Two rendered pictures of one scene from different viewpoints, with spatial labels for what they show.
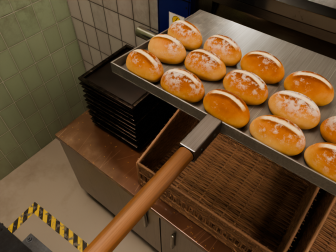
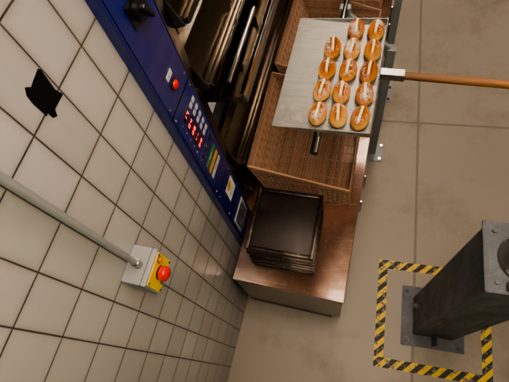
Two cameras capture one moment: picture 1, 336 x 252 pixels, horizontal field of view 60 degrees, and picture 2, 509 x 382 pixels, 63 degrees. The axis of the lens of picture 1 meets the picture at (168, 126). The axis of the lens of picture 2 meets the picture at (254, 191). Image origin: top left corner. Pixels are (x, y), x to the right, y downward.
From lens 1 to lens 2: 1.56 m
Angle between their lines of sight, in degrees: 49
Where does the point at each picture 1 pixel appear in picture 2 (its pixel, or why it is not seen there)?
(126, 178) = (349, 216)
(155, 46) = (345, 115)
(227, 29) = (289, 100)
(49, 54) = not seen: outside the picture
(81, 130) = (326, 281)
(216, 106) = (375, 70)
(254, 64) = (332, 67)
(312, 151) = (378, 35)
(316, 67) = (305, 51)
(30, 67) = not seen: outside the picture
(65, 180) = (335, 350)
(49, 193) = (357, 357)
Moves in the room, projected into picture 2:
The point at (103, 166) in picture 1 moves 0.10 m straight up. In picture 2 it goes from (349, 238) to (351, 231)
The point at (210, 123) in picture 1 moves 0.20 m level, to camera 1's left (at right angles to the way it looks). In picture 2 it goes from (385, 70) to (416, 108)
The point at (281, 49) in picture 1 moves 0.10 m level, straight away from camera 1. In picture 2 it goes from (297, 70) to (272, 72)
